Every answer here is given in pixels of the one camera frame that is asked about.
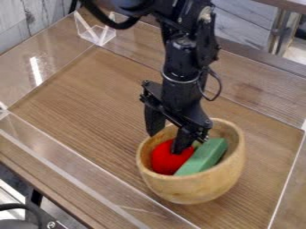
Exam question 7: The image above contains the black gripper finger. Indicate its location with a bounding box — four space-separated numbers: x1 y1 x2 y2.
144 106 165 136
171 127 203 155

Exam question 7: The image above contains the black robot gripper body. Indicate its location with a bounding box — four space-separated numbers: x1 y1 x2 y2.
140 74 212 141

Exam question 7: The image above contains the red plush fruit green leaf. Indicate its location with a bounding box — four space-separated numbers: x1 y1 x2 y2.
151 139 197 175

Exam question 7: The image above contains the wooden bowl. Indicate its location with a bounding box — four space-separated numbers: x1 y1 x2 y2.
136 118 246 205

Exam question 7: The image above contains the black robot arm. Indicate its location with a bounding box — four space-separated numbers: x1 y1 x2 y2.
81 0 220 154

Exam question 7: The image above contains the green rectangular block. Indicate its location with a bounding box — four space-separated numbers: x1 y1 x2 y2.
175 138 228 176

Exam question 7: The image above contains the black table leg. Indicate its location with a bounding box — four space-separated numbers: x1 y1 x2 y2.
29 190 42 206

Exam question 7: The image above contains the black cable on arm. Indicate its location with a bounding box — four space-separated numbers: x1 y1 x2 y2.
196 67 223 102

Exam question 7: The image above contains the metal frame in background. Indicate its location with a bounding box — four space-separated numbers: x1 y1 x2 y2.
267 9 303 56

